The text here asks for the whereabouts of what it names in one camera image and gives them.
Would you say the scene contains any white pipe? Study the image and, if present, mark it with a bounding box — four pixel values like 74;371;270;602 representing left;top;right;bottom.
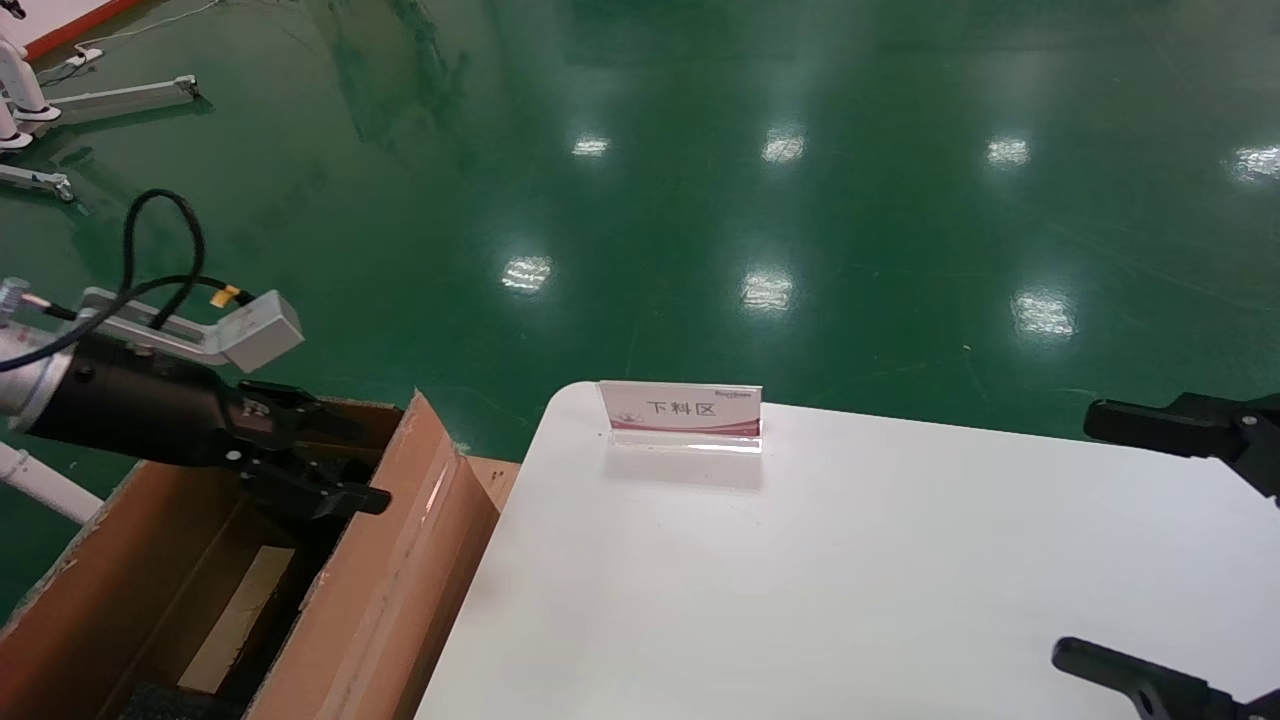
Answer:
0;440;106;526

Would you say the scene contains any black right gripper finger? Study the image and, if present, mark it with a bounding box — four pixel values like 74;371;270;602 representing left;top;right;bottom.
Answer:
1084;392;1280;501
1050;637;1280;720

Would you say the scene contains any acrylic table sign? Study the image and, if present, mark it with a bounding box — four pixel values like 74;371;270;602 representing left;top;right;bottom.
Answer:
598;380;764;456

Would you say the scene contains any white platform with red edge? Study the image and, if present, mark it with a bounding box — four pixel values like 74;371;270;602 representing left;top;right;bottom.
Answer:
0;0;141;61

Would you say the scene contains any small cardboard box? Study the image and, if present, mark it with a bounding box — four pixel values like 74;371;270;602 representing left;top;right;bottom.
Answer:
178;545;298;693

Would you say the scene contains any large cardboard box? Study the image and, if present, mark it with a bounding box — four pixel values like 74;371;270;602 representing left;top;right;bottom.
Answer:
0;388;521;720

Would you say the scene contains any short grey floor bar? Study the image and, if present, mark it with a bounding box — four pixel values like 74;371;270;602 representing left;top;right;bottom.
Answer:
0;163;76;203

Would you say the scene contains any long grey floor bar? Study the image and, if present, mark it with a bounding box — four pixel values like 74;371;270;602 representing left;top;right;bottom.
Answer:
40;75;201;113

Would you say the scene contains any black looped wrist cable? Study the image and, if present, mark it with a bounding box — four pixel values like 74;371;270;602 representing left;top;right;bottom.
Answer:
122;188;208;331

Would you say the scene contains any black foam padding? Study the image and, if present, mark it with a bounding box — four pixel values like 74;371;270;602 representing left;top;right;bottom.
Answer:
120;680;246;720

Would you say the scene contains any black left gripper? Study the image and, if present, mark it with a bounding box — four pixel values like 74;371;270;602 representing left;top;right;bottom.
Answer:
25;333;393;521

